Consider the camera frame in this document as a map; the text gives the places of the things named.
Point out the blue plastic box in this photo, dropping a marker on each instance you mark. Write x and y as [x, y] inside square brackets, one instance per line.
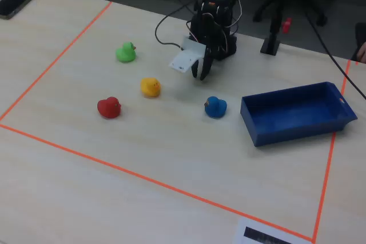
[294, 115]

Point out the green rubber duck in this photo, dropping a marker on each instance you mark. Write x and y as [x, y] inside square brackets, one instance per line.
[125, 54]

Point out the small red object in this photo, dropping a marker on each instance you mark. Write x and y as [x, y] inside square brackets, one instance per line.
[286, 24]

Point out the orange tape strip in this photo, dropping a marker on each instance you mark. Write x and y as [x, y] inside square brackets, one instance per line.
[160, 183]
[57, 59]
[328, 164]

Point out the white paper label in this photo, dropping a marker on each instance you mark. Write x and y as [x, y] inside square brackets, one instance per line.
[257, 232]

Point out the blue rubber duck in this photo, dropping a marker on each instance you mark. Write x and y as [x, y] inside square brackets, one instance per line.
[215, 108]

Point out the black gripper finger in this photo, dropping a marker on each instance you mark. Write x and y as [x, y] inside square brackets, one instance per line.
[195, 69]
[206, 67]

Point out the black smartphone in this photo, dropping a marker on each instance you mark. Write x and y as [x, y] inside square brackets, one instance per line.
[15, 2]

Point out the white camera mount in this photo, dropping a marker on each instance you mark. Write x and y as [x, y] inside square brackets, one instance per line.
[187, 55]

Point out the yellow rubber duck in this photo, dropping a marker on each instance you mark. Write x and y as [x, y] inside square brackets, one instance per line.
[149, 87]

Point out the black clamp stand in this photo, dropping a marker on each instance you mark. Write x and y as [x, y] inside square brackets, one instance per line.
[270, 45]

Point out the person hand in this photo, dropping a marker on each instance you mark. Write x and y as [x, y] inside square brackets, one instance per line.
[362, 53]

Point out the red rubber duck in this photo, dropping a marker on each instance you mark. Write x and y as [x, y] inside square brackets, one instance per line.
[108, 108]

